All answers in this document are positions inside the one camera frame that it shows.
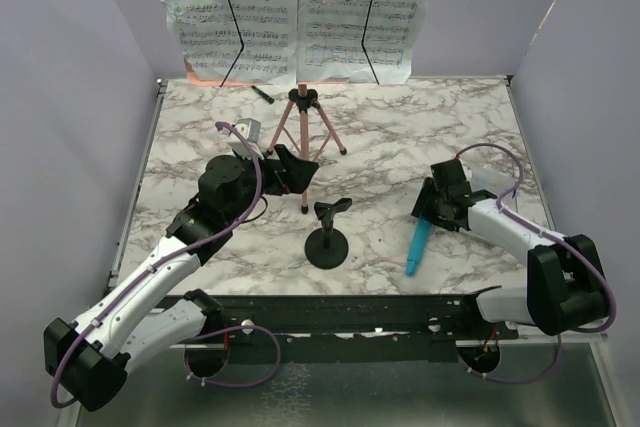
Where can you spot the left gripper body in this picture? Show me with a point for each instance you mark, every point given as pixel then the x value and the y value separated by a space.
pixel 271 180

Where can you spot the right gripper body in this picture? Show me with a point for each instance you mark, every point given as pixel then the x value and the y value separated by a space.
pixel 450 224

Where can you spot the teal toy microphone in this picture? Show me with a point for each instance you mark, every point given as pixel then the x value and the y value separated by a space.
pixel 417 246

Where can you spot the pink music stand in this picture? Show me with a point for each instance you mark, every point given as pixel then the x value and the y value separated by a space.
pixel 302 137

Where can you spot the black microphone stand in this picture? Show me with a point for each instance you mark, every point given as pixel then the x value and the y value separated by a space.
pixel 326 247

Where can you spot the sheet music page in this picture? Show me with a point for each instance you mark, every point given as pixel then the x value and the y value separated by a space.
pixel 236 41
pixel 365 12

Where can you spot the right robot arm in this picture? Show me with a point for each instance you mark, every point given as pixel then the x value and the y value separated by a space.
pixel 563 289

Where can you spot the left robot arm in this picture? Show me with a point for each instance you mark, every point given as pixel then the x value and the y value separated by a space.
pixel 91 356

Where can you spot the clear plastic parts box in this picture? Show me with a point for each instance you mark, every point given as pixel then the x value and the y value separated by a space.
pixel 489 180

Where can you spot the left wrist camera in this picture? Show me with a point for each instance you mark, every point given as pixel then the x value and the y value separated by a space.
pixel 249 129

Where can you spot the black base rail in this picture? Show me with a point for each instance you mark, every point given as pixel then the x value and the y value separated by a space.
pixel 359 328

